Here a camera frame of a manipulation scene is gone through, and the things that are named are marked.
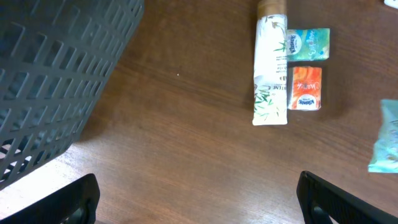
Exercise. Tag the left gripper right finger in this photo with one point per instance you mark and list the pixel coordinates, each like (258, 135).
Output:
(323, 202)

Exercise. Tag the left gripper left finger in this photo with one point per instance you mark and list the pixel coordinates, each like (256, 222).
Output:
(74, 203)

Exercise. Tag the grey plastic mesh basket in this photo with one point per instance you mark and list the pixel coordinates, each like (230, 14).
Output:
(56, 58)

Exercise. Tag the white bamboo print tube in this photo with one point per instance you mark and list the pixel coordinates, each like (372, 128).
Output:
(270, 64)

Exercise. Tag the teal blue tissue pack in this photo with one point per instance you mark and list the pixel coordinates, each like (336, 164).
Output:
(308, 44)

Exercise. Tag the teal wet wipes pack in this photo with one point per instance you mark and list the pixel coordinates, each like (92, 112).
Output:
(384, 158)

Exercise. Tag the orange tissue pack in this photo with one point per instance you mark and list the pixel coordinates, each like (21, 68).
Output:
(305, 92)

